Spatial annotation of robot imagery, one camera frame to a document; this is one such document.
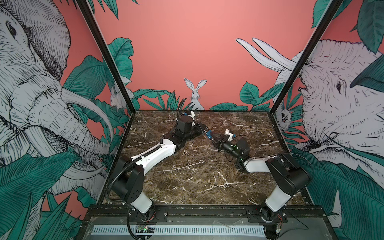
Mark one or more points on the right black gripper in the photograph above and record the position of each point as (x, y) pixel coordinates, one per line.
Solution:
(223, 145)

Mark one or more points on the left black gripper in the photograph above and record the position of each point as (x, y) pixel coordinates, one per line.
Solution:
(198, 125)

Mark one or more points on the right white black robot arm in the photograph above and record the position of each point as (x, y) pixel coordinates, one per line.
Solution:
(289, 176)

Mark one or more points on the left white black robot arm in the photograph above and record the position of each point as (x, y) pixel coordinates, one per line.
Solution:
(127, 180)

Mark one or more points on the small green circuit board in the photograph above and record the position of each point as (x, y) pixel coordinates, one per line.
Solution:
(145, 229)

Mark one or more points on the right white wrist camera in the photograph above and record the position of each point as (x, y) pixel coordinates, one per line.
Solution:
(229, 134)

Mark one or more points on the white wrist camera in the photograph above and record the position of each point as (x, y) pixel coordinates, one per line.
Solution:
(229, 134)
(191, 117)

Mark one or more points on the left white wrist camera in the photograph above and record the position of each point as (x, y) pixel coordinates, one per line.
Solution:
(191, 117)

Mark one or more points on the left black frame post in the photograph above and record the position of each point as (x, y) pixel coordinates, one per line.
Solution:
(103, 47)

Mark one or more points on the black frame post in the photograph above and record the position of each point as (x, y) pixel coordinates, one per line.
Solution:
(103, 47)
(325, 20)

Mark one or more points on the white perforated cable tray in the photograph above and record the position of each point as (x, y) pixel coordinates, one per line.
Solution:
(189, 230)

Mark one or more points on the black front mounting rail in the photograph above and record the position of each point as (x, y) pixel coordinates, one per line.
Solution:
(252, 213)

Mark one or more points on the right black frame post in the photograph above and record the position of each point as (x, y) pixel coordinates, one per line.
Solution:
(325, 20)

